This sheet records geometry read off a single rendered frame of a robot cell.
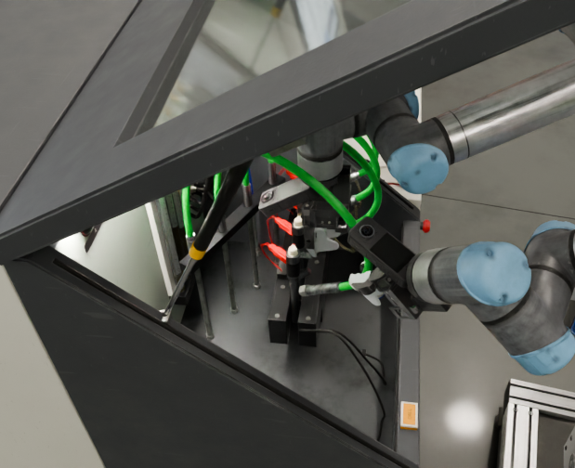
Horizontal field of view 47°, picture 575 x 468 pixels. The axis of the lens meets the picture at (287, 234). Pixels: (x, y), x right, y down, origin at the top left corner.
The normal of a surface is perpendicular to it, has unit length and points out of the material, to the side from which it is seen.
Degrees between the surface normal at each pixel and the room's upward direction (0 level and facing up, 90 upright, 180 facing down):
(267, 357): 0
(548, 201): 0
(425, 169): 90
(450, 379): 0
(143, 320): 43
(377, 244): 18
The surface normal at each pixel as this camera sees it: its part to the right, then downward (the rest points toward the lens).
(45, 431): -0.14, 0.70
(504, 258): 0.36, -0.08
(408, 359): -0.04, -0.71
